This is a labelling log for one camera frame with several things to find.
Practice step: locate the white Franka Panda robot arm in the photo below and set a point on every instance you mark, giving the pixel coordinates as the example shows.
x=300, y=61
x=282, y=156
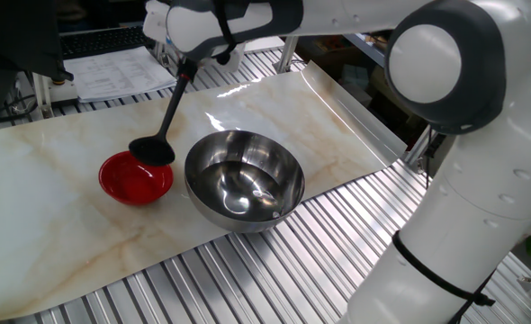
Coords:
x=472, y=180

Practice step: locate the small red bowl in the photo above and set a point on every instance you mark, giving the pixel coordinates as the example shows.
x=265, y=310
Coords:
x=130, y=184

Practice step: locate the large stainless steel bowl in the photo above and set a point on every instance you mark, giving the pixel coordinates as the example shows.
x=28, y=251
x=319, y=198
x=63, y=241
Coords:
x=243, y=193

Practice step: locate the printed white paper sheets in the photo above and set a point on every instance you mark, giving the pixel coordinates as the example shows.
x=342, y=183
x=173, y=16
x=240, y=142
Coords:
x=112, y=74

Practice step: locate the black keyboard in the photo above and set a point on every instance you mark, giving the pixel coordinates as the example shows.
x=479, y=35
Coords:
x=99, y=41

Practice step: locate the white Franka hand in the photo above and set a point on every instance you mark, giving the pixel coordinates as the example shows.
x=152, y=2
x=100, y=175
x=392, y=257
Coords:
x=155, y=22

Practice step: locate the large black monitor back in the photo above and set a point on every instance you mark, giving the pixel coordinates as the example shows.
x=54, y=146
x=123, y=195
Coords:
x=13, y=40

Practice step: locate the glossy marble pattern mat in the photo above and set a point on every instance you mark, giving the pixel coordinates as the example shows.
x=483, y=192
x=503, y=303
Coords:
x=45, y=216

